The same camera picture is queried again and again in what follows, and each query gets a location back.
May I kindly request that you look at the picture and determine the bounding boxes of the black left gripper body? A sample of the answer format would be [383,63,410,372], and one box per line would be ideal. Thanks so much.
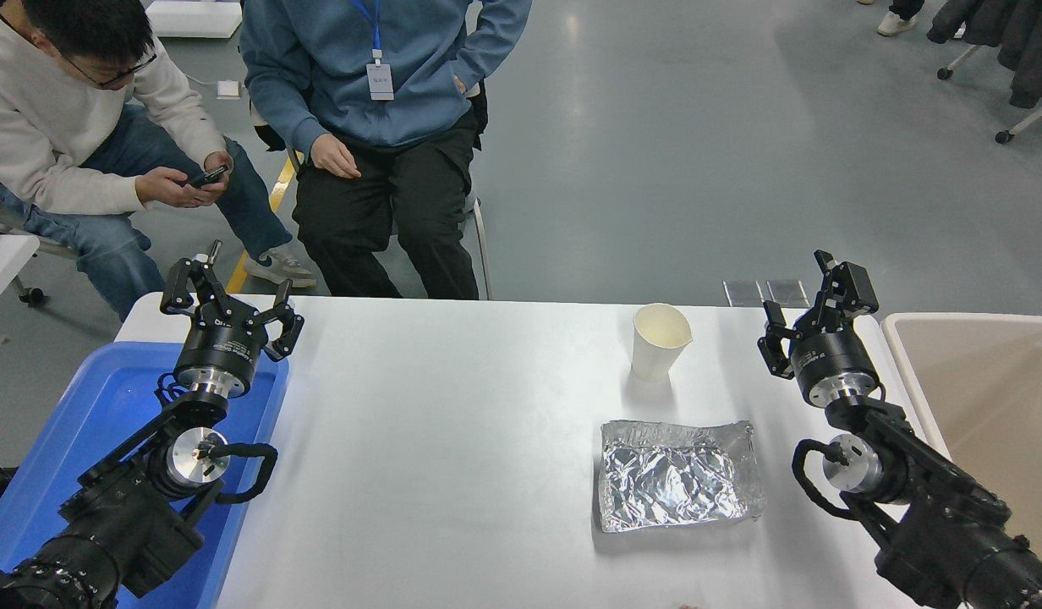
[176,318,268,387]

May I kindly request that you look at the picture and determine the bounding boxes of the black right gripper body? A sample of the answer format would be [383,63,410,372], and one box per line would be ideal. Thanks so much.
[789,326,880,388]

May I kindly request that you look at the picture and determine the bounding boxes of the white paper cup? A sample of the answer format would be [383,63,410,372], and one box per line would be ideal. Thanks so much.
[632,303,694,383]

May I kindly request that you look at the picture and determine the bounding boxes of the person's right hand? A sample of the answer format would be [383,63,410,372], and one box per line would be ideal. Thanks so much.
[309,133,364,180]
[134,167,213,209]

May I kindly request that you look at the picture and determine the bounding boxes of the blue plastic tray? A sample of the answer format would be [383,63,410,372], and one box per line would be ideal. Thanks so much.
[0,341,291,609]

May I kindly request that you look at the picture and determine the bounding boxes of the large pale bin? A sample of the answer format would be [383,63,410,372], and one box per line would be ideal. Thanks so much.
[881,313,1042,576]

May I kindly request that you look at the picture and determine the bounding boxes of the seated person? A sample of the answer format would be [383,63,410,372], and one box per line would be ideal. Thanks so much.
[0,0,319,322]
[239,0,535,301]

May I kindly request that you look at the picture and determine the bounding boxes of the crumpled foil tray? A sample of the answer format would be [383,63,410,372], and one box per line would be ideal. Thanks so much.
[599,420,767,534]

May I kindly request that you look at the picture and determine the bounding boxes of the grey wheeled chair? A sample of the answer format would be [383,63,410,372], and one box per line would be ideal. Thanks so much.
[0,182,80,307]

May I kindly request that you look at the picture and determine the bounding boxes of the white floor socket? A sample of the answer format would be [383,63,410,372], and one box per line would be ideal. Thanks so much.
[185,73,243,101]

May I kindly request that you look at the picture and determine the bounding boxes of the white wheeled rack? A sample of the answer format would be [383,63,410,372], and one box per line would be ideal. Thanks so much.
[936,42,1042,145]

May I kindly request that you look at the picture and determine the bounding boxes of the white flat board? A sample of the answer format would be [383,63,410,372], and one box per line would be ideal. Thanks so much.
[146,0,244,40]

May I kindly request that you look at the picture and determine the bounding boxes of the standing person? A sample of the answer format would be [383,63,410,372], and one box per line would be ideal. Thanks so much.
[876,0,926,37]

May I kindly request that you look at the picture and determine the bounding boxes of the dark hanging coats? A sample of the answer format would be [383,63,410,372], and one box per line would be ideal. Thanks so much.
[926,0,1042,109]

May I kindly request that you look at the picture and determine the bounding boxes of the blue lanyard with badge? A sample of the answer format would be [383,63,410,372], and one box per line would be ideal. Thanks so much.
[349,0,396,102]

